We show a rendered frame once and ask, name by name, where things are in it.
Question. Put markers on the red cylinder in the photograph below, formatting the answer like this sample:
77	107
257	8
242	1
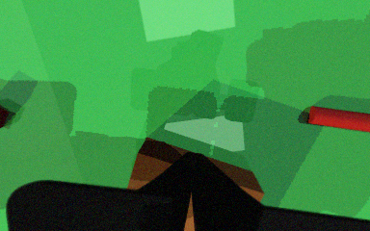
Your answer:
339	118

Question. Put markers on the red cube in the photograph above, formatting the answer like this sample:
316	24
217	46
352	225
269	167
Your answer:
3	116

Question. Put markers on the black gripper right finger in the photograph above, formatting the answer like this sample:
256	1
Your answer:
219	204

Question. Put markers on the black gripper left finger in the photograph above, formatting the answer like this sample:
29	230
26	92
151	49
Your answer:
160	205

